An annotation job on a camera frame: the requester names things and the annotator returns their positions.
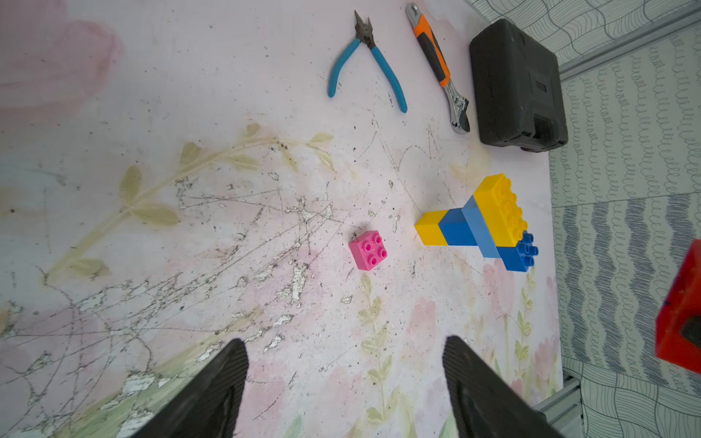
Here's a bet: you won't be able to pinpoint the pink lego brick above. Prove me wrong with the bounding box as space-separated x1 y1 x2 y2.
349 230 388 271

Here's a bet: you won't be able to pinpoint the light blue lego brick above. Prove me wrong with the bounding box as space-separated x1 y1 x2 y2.
462 196 500 258

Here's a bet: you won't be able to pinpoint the aluminium rail frame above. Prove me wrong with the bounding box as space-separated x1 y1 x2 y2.
534 374 584 438

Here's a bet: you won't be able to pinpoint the black plastic tool case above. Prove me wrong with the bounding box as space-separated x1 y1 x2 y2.
469 18 569 153

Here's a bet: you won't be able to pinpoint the yellow small lego brick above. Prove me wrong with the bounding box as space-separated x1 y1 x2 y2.
414 210 448 246

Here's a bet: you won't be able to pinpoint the red lego brick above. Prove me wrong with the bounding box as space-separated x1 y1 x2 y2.
655 239 700 374

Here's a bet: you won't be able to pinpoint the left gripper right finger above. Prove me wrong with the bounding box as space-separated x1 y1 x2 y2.
442 335 560 438

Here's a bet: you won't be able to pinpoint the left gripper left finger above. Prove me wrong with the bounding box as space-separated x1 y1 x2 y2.
134 339 249 437

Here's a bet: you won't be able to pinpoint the dark blue small lego brick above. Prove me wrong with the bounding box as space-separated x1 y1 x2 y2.
439 208 478 246

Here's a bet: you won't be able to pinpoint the yellow long lego brick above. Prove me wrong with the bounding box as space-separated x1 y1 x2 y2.
474 173 528 247

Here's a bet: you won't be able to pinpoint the floral pink table mat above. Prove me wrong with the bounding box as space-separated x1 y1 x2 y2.
1 1 563 437

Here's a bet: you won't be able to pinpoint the teal handled pliers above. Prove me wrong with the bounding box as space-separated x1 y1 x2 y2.
327 9 409 114

